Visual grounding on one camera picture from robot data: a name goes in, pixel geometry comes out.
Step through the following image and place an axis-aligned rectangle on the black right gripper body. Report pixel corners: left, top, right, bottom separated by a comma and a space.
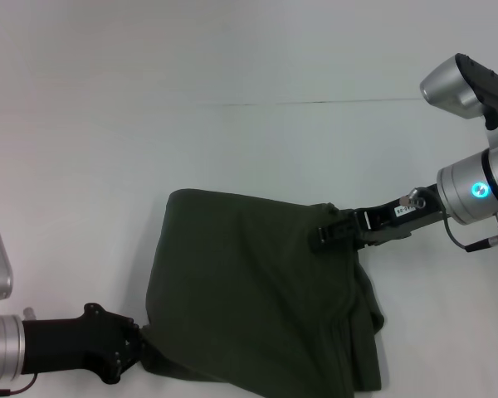
354, 184, 446, 250

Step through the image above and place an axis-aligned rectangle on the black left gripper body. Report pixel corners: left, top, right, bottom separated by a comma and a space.
22, 303, 129, 385

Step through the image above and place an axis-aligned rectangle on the dark green FREE! t-shirt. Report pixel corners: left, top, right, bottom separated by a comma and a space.
138, 187, 388, 393

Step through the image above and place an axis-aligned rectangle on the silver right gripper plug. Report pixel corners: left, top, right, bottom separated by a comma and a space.
399, 187, 427, 207

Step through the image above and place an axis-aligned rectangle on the thin right arm cable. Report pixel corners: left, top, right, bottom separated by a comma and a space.
442, 216, 482, 253

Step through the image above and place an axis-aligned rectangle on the thin arm cable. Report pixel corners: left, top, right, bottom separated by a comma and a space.
0, 371, 39, 396
442, 216, 482, 253

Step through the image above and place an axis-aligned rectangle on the thin left arm cable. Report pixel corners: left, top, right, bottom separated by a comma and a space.
0, 371, 39, 396

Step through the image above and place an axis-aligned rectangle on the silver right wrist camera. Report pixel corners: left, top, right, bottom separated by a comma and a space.
418, 52, 498, 130

